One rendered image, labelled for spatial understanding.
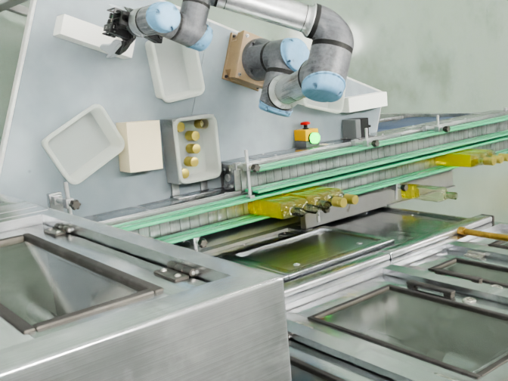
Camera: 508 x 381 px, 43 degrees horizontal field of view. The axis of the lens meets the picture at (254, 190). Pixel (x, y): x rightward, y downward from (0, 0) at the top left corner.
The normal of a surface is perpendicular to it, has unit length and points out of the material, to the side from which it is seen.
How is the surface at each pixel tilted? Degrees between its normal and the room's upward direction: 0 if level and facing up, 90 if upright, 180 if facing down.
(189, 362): 0
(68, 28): 0
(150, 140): 0
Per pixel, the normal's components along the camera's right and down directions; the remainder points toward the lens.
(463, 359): -0.09, -0.98
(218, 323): 0.62, 0.09
